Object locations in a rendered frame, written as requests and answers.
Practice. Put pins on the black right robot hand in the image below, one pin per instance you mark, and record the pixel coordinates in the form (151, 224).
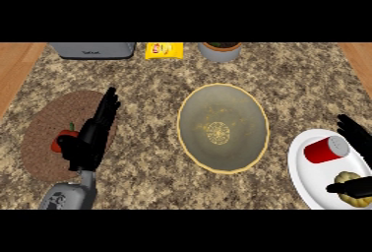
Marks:
(356, 134)

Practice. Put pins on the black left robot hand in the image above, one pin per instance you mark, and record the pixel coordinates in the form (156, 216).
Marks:
(97, 128)

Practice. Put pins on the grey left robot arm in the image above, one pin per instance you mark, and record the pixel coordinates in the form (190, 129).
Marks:
(70, 195)

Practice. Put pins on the red can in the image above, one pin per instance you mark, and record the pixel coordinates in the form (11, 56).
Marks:
(325, 150)

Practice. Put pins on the white plate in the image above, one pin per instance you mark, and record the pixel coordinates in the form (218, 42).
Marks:
(315, 177)

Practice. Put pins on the grey bowl with yellow rim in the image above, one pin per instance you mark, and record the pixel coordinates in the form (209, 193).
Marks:
(223, 128)

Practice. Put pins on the red bell pepper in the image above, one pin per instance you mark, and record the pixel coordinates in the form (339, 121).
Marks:
(66, 135)

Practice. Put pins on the brown round woven placemat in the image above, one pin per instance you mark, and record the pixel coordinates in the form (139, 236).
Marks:
(46, 144)

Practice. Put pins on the yellow squash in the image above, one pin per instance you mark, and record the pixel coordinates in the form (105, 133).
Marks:
(356, 200)

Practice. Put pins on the grey toaster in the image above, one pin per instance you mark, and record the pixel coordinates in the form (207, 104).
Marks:
(95, 50)

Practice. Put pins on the yellow snack bag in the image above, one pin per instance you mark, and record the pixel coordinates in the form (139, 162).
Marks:
(164, 50)

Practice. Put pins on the grey plant pot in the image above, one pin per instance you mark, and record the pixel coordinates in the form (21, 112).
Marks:
(221, 51)

